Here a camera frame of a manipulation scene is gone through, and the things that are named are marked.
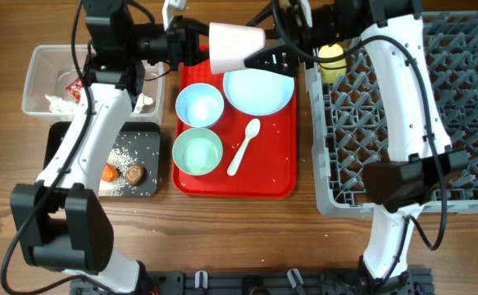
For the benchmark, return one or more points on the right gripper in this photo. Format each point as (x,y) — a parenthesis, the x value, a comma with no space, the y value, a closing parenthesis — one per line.
(293,30)

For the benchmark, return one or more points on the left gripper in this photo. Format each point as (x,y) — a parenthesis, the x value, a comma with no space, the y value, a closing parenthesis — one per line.
(185,38)

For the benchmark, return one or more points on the pink plastic cup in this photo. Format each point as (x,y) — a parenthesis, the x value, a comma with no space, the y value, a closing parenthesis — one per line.
(230,45)

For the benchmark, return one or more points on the yellow plastic cup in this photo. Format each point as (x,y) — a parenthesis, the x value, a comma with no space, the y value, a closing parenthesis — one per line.
(330,71)

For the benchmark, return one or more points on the light blue plate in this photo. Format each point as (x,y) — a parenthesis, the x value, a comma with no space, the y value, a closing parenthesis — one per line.
(258,92)

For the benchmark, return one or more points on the green bowl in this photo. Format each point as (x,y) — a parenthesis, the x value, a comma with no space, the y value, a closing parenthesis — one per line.
(197,151)

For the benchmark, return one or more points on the white plastic spoon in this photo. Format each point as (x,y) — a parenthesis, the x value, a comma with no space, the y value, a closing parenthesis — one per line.
(251,131)

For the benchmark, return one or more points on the red snack wrapper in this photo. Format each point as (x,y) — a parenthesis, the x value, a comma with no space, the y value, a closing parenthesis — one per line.
(75,88)

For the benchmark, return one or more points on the white rice pile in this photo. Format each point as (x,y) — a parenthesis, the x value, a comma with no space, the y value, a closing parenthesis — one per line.
(119,160)

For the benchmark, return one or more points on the brown chestnut food scrap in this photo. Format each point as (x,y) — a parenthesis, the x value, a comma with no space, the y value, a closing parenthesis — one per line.
(134,174)

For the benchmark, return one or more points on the orange carrot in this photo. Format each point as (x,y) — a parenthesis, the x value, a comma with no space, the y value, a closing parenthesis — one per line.
(109,174)

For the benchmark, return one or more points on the small white tissue piece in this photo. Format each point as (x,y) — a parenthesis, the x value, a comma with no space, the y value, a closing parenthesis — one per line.
(144,104)

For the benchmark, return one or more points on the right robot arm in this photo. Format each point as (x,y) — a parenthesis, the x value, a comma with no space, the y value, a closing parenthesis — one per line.
(420,156)

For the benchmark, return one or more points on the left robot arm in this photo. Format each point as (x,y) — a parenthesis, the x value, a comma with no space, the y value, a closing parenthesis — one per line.
(60,223)

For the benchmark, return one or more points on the grey dishwasher rack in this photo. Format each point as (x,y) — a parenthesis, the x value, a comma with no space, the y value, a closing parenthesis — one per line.
(349,128)

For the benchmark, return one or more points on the light blue bowl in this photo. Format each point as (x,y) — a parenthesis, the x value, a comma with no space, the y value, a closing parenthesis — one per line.
(199,105)

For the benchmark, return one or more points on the black plastic tray bin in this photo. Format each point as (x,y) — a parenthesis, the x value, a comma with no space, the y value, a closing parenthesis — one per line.
(144,139)

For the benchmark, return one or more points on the clear plastic storage bin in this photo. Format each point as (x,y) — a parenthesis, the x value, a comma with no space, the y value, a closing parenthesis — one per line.
(51,70)

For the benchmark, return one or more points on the red serving tray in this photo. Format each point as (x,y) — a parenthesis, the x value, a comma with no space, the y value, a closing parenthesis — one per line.
(269,166)

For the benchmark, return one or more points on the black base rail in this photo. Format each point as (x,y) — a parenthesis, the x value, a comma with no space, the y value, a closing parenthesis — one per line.
(263,282)

